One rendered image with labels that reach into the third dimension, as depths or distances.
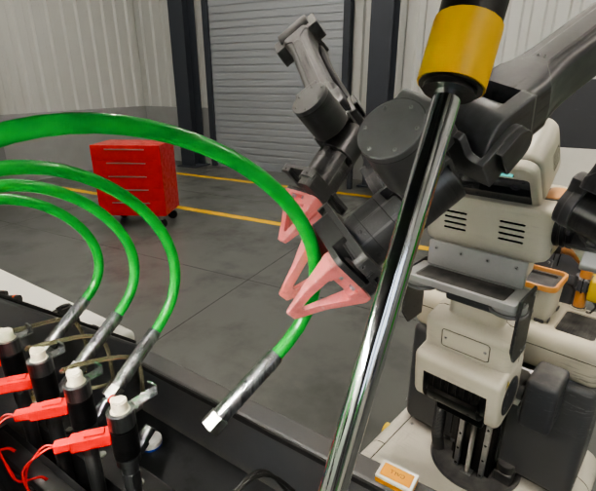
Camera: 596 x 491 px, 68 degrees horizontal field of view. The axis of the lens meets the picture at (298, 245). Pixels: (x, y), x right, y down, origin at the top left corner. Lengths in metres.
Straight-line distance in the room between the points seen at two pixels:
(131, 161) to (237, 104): 3.50
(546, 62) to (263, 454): 0.66
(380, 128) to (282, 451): 0.53
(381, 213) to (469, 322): 0.80
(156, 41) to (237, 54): 1.85
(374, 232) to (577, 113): 5.06
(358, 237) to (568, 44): 0.27
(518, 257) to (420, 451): 0.86
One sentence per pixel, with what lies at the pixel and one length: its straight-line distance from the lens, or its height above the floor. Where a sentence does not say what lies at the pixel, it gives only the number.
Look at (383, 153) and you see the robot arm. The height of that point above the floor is 1.40.
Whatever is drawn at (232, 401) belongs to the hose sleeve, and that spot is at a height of 1.16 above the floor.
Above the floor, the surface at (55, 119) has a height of 1.43.
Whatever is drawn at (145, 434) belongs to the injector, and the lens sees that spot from 0.55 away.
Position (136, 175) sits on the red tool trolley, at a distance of 4.74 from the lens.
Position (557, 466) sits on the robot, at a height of 0.41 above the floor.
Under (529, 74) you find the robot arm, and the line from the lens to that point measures 0.48.
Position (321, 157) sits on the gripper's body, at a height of 1.35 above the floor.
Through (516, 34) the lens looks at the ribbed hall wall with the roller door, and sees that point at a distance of 6.50.
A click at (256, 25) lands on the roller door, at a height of 2.25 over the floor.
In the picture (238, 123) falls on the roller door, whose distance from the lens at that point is 7.89.
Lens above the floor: 1.46
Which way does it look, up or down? 21 degrees down
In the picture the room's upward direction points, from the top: straight up
